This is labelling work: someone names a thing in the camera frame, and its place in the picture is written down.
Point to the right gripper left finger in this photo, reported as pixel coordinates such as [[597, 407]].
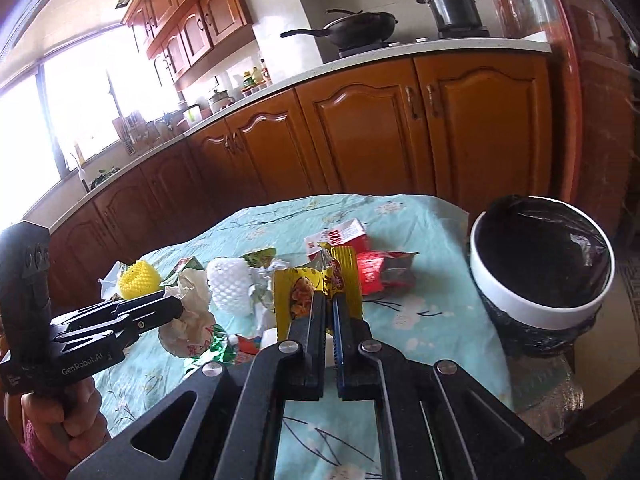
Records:
[[305, 375]]

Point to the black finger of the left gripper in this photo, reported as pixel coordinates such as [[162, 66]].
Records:
[[130, 318]]

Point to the green spout pouch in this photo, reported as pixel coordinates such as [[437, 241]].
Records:
[[261, 258]]

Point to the white bin with black bag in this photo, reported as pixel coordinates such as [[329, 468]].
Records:
[[543, 268]]

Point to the crumpled paper bag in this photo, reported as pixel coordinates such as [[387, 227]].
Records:
[[191, 334]]

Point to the white countertop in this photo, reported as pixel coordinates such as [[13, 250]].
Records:
[[428, 47]]

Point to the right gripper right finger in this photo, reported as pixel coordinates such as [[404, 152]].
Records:
[[354, 373]]

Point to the red and white carton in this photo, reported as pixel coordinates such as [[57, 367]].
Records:
[[348, 233]]

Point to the red snack bag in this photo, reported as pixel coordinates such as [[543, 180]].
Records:
[[381, 271]]

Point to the wooden cabinets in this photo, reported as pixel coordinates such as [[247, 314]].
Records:
[[466, 126], [189, 37]]

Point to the steel pot with lid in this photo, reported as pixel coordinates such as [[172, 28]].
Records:
[[454, 15]]

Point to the person's left hand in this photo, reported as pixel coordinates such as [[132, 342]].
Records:
[[56, 442]]

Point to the wooden lower cabinets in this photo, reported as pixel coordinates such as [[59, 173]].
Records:
[[466, 126]]

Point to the black wok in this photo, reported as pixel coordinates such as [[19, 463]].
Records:
[[353, 30]]

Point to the yellow foam fruit net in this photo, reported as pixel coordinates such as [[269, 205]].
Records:
[[139, 279]]

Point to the teal floral tablecloth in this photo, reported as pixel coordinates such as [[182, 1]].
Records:
[[441, 317]]

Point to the green foil wrapper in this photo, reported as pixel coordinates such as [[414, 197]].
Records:
[[230, 349]]

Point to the yellow snack wrapper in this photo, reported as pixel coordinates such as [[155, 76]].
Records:
[[332, 270]]

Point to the wooden upper cabinets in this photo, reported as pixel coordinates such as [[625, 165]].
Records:
[[189, 37]]

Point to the white foam fruit net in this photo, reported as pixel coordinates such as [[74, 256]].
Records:
[[229, 281]]

